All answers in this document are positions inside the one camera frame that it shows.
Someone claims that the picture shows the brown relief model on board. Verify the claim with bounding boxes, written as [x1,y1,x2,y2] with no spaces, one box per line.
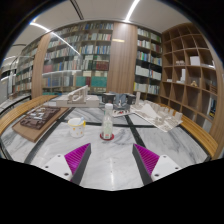
[11,105,69,144]

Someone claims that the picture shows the ceiling light strip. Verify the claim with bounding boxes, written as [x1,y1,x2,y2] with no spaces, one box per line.
[124,0,141,23]

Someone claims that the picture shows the curved wooden bench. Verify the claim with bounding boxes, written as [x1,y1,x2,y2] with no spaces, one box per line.
[0,94,58,134]
[179,114,219,158]

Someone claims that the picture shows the dark grey building model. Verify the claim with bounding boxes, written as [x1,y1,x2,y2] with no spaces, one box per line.
[101,92,137,111]

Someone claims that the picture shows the large wooden bookshelf with books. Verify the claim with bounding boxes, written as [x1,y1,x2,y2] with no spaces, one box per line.
[41,21,114,96]

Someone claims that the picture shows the white city block model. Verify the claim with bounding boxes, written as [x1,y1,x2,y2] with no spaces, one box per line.
[129,91,184,133]

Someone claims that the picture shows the distant bookshelf row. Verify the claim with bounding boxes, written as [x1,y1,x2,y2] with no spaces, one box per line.
[0,54,43,101]

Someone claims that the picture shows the white architectural ramp model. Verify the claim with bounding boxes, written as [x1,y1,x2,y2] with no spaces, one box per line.
[55,84,100,108]

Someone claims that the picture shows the white mug with yellow handle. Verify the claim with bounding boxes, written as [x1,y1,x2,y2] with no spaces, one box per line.
[67,117,87,139]

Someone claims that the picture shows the narrow wooden bookshelf with books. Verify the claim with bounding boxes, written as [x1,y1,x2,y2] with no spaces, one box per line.
[133,27,163,98]

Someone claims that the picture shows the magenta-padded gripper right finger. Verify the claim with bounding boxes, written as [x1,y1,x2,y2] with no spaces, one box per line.
[132,143,183,186]

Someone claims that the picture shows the clear plastic drink bottle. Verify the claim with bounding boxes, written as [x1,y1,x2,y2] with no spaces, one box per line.
[100,102,114,140]

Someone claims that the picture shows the wooden cubby shelf unit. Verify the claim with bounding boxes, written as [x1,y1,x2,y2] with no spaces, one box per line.
[159,22,219,124]

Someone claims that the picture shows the small white model with red details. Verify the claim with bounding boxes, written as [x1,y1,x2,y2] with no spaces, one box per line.
[111,108,133,118]

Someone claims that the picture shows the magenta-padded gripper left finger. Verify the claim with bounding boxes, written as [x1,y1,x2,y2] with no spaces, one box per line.
[42,143,92,186]

